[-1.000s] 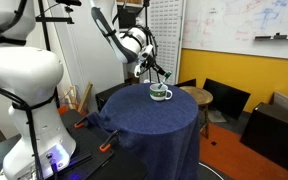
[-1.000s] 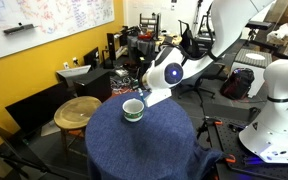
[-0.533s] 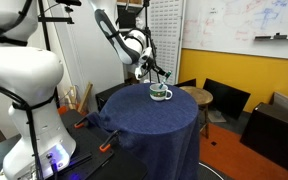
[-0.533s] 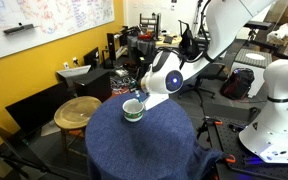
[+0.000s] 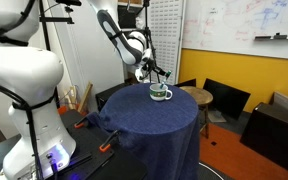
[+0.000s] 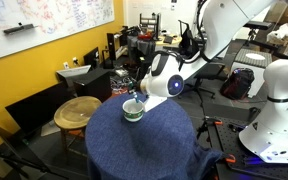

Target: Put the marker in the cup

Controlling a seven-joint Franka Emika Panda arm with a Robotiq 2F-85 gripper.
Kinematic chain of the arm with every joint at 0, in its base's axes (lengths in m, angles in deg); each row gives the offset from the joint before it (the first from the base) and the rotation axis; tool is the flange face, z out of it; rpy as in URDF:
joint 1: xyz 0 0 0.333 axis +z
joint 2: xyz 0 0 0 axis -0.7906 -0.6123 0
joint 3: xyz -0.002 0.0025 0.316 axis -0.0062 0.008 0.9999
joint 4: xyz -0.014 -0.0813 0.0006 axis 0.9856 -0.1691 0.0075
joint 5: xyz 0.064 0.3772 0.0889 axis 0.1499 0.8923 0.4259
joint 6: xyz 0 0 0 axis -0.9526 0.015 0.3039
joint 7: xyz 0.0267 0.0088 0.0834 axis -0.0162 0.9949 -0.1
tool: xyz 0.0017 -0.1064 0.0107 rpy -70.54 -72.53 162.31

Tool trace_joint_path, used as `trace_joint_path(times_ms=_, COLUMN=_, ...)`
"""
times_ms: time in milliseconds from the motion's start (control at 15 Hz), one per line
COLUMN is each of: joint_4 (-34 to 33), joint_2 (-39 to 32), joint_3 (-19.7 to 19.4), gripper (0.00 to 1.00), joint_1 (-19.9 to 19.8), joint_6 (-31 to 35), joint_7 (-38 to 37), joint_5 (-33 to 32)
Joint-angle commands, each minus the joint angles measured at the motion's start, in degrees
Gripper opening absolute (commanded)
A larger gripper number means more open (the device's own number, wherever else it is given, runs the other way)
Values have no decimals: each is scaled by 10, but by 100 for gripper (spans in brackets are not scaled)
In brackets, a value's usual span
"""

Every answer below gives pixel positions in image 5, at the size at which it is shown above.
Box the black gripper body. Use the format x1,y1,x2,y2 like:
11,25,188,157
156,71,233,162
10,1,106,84
145,61,162,77

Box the white cup with green band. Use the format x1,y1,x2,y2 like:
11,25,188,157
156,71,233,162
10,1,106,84
149,83,174,102

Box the small black leaning monitor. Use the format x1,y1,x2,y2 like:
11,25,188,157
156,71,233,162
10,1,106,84
173,78,197,89

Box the white perforated panel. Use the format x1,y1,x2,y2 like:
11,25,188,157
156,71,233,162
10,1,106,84
148,0,185,85

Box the round wooden stool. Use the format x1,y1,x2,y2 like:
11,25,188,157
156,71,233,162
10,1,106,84
179,85,214,140

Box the black low cabinet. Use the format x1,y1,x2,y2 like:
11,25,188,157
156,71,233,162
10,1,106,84
95,82,132,113

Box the black box on shelf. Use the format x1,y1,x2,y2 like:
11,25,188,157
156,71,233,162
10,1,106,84
117,3,144,30

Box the blue tablecloth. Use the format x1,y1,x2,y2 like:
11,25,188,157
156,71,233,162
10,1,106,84
86,82,201,180

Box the large black leaning monitor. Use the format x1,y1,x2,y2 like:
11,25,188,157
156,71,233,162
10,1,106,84
202,78,252,121

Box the wooden planks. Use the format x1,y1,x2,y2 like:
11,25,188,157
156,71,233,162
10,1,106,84
63,81,94,115

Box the orange and black clamp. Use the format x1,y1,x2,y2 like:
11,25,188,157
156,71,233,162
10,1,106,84
73,116,89,130
99,129,120,153

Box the black whiteboard eraser tray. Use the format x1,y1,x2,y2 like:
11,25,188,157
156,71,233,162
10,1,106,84
253,32,288,42

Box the black floor cabinet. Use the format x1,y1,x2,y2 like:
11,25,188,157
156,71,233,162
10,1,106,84
239,102,288,175

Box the black camera tripod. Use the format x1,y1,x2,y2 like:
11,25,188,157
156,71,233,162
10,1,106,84
140,0,162,84

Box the wall whiteboard with writing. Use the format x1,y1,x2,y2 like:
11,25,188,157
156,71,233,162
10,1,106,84
181,0,288,61

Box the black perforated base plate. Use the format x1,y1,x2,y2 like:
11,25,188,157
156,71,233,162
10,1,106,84
0,109,148,180

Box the black camera stand pole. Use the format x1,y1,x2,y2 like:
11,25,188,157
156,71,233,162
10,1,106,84
38,0,83,108

